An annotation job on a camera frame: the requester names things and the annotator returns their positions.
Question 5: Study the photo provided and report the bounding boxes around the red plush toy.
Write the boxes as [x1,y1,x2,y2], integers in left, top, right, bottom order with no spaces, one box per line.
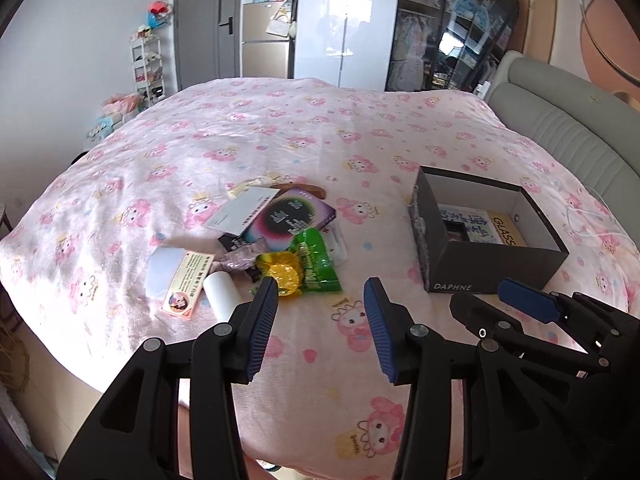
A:
[147,0,173,26]

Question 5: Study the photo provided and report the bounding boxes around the golden fridge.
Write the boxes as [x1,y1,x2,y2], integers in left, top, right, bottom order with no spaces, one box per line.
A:
[242,0,297,80]

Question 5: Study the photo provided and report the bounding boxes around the white cable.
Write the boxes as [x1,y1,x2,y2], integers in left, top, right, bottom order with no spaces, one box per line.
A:
[566,187,631,241]

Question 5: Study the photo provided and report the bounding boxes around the green snack packet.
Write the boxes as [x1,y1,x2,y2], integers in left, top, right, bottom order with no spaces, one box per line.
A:
[291,228,343,292]

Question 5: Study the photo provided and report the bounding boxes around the beige bed frame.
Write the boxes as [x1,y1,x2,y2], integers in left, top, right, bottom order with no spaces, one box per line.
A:
[15,330,101,461]

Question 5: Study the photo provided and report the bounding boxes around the clear plastic bag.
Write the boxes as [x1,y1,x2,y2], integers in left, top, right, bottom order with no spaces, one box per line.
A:
[320,224,349,264]

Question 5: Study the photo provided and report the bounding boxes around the black skateboard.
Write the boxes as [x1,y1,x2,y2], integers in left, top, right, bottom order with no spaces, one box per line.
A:
[440,0,520,93]

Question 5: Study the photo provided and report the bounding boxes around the black cardboard box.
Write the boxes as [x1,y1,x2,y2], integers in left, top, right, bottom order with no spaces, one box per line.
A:
[409,165,571,295]

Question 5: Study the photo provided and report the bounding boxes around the dark glass cabinet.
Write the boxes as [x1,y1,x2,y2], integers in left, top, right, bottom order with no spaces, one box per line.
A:
[385,0,488,92]

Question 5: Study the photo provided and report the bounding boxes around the white glossy wardrobe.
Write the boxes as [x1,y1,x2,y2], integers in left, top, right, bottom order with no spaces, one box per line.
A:
[294,0,401,90]

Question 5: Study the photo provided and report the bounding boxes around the blue printed packet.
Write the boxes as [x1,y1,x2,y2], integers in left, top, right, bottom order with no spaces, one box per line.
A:
[439,205,501,245]

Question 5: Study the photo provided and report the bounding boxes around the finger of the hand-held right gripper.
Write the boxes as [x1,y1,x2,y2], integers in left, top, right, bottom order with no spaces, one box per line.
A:
[449,291,608,376]
[497,279,640,358]

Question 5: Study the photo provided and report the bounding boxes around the pink plush pile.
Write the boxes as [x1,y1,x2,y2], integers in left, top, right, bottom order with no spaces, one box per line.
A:
[87,92,143,141]

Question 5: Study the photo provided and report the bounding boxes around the white card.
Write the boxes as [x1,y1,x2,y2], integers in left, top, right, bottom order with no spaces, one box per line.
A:
[204,186,280,235]

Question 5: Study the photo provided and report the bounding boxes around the clear wrapped pink item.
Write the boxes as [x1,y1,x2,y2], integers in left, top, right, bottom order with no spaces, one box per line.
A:
[212,240,268,273]

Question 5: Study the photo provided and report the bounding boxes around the purple rainbow print box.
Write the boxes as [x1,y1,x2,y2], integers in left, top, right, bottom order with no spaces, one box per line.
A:
[218,187,337,253]

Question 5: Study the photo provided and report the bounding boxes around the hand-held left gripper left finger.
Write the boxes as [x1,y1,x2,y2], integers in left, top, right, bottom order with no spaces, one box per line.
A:
[56,276,280,480]

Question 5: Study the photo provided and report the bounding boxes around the yellow round container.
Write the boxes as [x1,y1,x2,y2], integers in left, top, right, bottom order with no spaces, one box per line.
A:
[256,252,303,298]

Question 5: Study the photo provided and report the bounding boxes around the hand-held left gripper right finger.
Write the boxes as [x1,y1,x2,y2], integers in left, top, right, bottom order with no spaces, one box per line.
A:
[363,277,586,480]

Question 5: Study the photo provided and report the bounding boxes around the grey-green padded headboard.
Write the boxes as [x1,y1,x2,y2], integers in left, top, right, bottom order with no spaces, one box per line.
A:
[485,50,640,266]

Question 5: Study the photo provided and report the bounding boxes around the brown wooden comb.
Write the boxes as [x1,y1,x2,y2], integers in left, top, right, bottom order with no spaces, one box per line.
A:
[272,183,328,200]

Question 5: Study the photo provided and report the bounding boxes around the paper sheet on fridge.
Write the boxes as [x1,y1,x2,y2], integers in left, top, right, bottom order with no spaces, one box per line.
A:
[266,2,296,38]

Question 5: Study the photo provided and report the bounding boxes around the light blue packet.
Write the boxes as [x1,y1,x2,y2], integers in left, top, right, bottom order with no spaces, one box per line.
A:
[145,246,187,301]

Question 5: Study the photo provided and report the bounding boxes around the pink printed blanket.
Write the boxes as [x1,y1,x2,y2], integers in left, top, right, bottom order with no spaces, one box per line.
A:
[0,77,640,480]

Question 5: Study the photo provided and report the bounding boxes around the cream clear wrapper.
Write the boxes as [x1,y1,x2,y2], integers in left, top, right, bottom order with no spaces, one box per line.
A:
[227,175,281,196]

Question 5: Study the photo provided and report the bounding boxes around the grey door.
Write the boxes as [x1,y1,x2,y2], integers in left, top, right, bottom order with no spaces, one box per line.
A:
[174,0,246,93]

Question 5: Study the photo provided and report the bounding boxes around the white roll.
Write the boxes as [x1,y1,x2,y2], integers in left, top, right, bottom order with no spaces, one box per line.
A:
[202,271,240,322]

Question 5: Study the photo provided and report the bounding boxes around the white shelf rack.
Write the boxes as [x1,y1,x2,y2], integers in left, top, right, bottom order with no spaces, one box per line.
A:
[130,35,168,111]

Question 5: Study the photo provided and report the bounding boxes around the pink printed card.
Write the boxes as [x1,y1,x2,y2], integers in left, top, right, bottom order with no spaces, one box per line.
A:
[162,249,216,320]

